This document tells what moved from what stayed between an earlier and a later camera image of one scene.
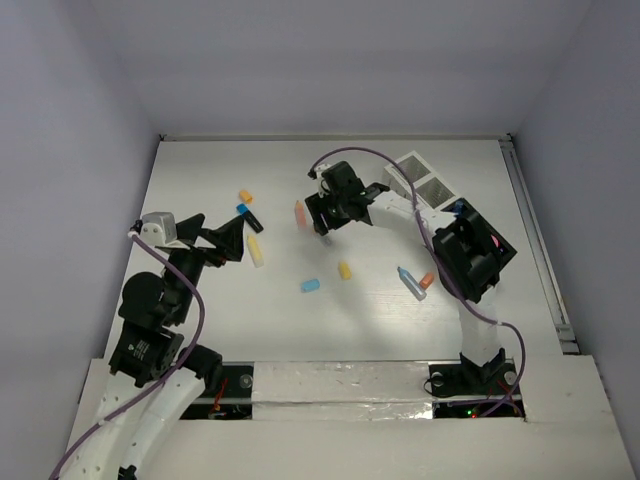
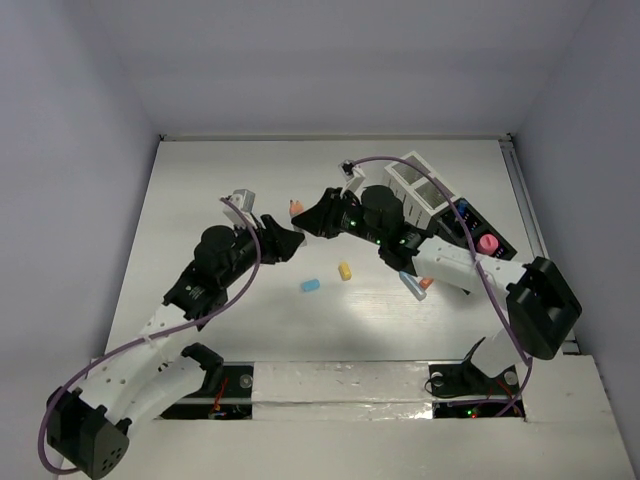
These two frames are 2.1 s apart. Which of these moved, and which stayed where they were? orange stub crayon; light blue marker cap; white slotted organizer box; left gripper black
Moved: left gripper black
Stayed: orange stub crayon; light blue marker cap; white slotted organizer box
